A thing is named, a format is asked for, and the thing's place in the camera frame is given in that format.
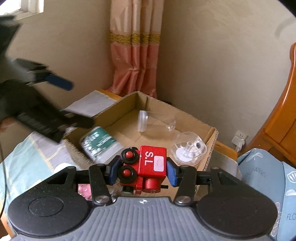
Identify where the white wall plug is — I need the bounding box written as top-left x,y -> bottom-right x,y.
231,130 -> 248,153

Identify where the person left hand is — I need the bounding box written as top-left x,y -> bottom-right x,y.
0,118 -> 16,133

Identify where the black cable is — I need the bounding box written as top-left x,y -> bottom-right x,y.
0,138 -> 8,220

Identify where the checked blanket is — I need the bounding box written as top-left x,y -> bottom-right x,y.
0,90 -> 117,220

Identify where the wooden headboard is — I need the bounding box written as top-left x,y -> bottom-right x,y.
239,44 -> 296,166

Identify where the open cardboard box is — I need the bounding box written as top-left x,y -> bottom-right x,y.
62,90 -> 219,197

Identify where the green medical bottle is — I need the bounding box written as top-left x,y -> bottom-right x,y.
80,126 -> 124,165

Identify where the clear jar happy label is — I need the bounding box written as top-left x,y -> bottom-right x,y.
137,110 -> 176,133

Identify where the pink keychain charm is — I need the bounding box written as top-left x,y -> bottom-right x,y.
78,184 -> 92,201

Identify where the window frame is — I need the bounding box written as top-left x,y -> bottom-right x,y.
0,0 -> 45,19

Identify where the red toy train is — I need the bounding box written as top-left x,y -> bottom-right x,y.
117,146 -> 167,195

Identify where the clear jar red label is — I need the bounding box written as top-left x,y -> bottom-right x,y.
170,132 -> 207,166

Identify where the blue floral pillow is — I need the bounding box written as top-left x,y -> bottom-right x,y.
271,163 -> 295,240

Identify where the pink orange curtain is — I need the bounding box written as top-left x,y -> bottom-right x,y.
109,0 -> 164,97

